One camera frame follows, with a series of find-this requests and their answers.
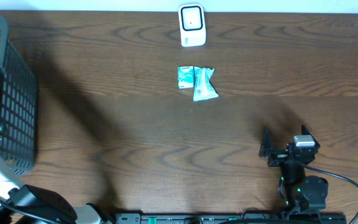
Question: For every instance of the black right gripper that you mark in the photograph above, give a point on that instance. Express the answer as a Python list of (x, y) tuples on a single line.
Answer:
[(278, 155)]

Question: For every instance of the mint green snack packet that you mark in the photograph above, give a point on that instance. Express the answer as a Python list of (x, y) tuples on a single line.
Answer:
[(203, 89)]

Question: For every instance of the teal small tissue pack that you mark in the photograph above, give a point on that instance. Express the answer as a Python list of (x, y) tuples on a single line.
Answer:
[(186, 77)]

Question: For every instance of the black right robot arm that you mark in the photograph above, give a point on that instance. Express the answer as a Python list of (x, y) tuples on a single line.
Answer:
[(303, 194)]

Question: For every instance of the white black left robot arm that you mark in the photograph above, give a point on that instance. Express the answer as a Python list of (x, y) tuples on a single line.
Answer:
[(40, 205)]

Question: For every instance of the dark grey plastic basket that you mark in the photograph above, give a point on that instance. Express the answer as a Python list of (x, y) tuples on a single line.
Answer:
[(19, 90)]

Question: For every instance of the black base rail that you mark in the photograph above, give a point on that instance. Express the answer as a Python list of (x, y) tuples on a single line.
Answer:
[(252, 217)]

